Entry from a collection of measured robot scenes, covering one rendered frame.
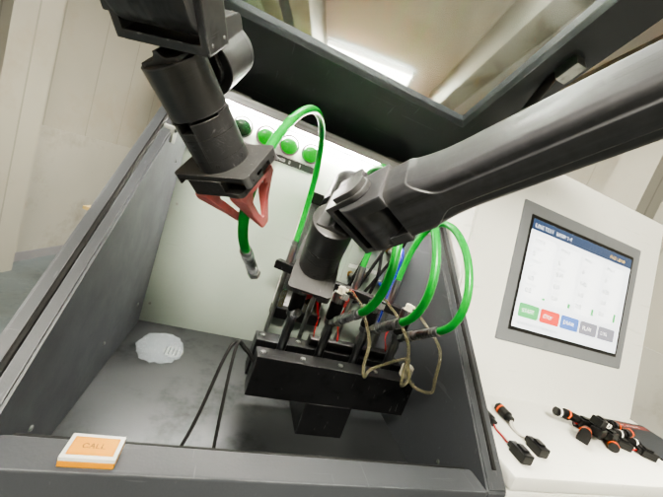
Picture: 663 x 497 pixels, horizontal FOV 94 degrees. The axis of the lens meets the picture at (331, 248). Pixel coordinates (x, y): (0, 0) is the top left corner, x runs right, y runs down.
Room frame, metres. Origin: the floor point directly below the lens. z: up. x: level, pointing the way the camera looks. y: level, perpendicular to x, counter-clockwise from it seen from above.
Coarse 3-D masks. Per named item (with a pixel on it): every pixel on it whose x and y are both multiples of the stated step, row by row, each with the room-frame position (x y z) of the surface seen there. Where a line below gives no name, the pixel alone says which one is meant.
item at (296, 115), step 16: (304, 112) 0.49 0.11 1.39; (320, 112) 0.57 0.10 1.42; (288, 128) 0.44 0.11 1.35; (320, 128) 0.64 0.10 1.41; (272, 144) 0.41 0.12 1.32; (320, 144) 0.68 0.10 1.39; (320, 160) 0.71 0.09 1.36; (304, 208) 0.75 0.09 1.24; (240, 224) 0.39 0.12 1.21; (304, 224) 0.76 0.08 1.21; (240, 240) 0.41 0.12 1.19
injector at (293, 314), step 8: (296, 296) 0.56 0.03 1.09; (304, 296) 0.57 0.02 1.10; (288, 304) 0.57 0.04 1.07; (296, 304) 0.56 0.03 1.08; (288, 312) 0.57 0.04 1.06; (296, 312) 0.54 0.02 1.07; (288, 320) 0.57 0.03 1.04; (288, 328) 0.57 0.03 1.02; (280, 336) 0.57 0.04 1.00; (288, 336) 0.57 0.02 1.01; (280, 344) 0.57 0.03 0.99
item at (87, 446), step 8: (80, 440) 0.28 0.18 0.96; (88, 440) 0.28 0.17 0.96; (96, 440) 0.29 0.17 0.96; (104, 440) 0.29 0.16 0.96; (112, 440) 0.29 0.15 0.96; (120, 440) 0.30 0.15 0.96; (72, 448) 0.27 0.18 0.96; (80, 448) 0.27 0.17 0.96; (88, 448) 0.27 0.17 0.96; (96, 448) 0.28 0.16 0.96; (104, 448) 0.28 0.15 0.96; (112, 448) 0.28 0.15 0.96; (104, 456) 0.27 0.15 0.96; (112, 456) 0.28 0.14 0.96; (56, 464) 0.26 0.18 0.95; (64, 464) 0.26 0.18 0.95; (72, 464) 0.26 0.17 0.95; (80, 464) 0.26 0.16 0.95; (88, 464) 0.27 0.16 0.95; (96, 464) 0.27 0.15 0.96; (104, 464) 0.27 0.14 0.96; (112, 464) 0.27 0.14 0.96
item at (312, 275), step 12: (300, 252) 0.46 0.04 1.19; (300, 264) 0.44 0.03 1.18; (312, 264) 0.42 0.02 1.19; (324, 264) 0.41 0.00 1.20; (336, 264) 0.43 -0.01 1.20; (300, 276) 0.44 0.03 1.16; (312, 276) 0.44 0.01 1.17; (324, 276) 0.44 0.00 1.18; (288, 288) 0.43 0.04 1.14; (300, 288) 0.42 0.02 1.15; (312, 288) 0.43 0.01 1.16; (324, 288) 0.43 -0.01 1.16; (324, 300) 0.43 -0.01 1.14
